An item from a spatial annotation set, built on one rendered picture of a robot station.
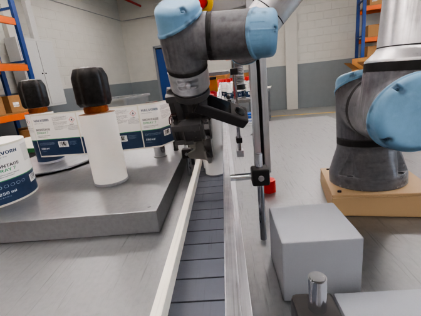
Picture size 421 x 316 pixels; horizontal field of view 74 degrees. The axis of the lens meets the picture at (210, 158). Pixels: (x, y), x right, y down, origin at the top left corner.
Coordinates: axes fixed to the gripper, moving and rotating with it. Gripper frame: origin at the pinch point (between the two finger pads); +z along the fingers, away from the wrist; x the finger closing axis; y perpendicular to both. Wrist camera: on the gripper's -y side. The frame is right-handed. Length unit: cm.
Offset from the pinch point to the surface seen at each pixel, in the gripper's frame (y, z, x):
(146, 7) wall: 193, 214, -829
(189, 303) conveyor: 2.0, -15.0, 37.0
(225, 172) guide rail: -3.2, -11.9, 15.2
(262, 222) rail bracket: -9.0, -4.4, 21.2
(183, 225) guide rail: 3.7, -12.1, 25.2
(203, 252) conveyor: 0.9, -10.2, 28.7
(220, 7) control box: -5.2, -22.2, -35.1
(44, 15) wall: 343, 125, -563
